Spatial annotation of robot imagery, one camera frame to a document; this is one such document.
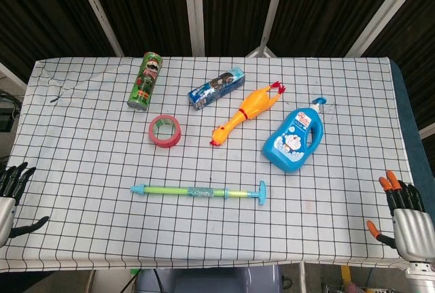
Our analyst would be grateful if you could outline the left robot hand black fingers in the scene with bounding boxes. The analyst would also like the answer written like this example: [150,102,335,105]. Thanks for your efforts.
[0,162,50,248]

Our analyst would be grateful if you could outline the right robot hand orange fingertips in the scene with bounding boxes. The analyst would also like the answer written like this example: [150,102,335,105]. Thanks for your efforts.
[366,169,435,264]

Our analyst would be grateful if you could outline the green blue toy syringe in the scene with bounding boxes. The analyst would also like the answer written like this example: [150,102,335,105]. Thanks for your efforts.
[130,180,268,206]

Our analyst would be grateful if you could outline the black electronic device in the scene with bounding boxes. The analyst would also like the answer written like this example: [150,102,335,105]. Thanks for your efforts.
[0,92,23,133]

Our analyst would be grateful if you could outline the blue table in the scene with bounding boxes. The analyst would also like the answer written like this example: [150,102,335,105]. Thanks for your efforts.
[389,59,435,221]

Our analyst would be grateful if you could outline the white checkered tablecloth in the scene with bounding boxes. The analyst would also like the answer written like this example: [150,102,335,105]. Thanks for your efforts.
[0,56,426,271]

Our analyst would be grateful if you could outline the blue detergent pump bottle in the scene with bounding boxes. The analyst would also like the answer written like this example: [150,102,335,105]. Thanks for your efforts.
[260,97,328,173]

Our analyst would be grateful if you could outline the red tape roll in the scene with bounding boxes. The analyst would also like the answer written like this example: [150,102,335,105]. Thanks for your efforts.
[148,114,182,149]

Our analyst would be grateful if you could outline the green Pringles can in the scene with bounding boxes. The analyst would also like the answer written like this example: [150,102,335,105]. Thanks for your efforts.
[127,51,164,112]

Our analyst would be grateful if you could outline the yellow rubber chicken toy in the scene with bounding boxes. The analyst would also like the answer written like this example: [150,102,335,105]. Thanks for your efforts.
[209,81,286,147]

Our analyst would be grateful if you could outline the blue Oreo cookie box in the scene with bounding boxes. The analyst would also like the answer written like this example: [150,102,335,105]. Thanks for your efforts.
[187,65,246,111]

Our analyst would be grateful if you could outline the white metal frame post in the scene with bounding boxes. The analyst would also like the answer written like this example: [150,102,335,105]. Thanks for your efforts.
[245,0,290,58]
[182,0,206,58]
[344,0,435,58]
[71,0,125,58]

